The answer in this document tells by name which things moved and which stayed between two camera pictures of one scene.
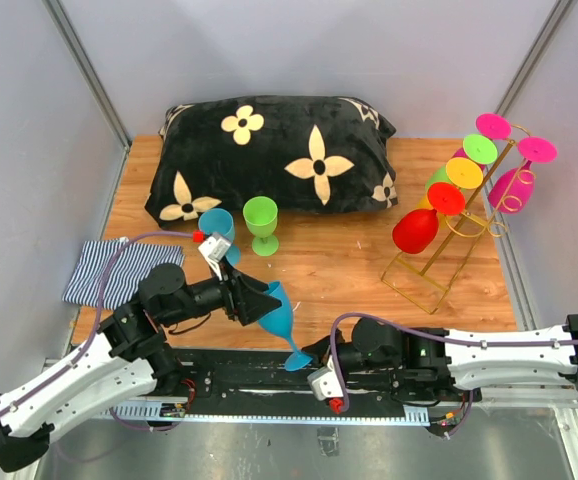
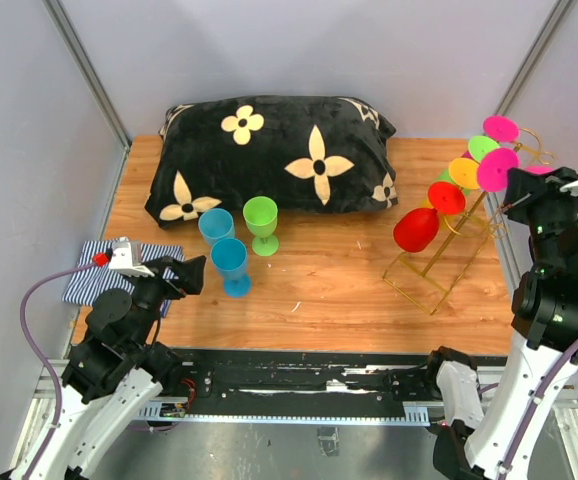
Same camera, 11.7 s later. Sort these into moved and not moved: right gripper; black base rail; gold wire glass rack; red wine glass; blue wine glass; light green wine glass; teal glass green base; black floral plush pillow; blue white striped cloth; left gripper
Moved: right gripper; left gripper; teal glass green base
Not moved: blue white striped cloth; black floral plush pillow; red wine glass; black base rail; blue wine glass; gold wire glass rack; light green wine glass
